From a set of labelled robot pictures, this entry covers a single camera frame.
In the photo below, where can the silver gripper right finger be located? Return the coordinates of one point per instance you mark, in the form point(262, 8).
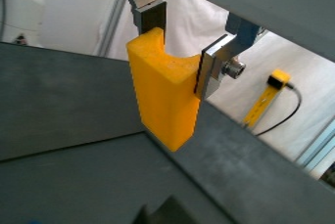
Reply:
point(219, 61)

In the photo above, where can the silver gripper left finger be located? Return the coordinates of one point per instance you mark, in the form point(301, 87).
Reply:
point(150, 14)

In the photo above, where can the yellow arch object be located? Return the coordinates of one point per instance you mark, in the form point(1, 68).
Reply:
point(166, 82)

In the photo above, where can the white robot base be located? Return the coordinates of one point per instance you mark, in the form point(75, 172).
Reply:
point(21, 21)

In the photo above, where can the yellow black sensor bar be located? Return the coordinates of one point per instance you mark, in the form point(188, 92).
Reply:
point(277, 82)

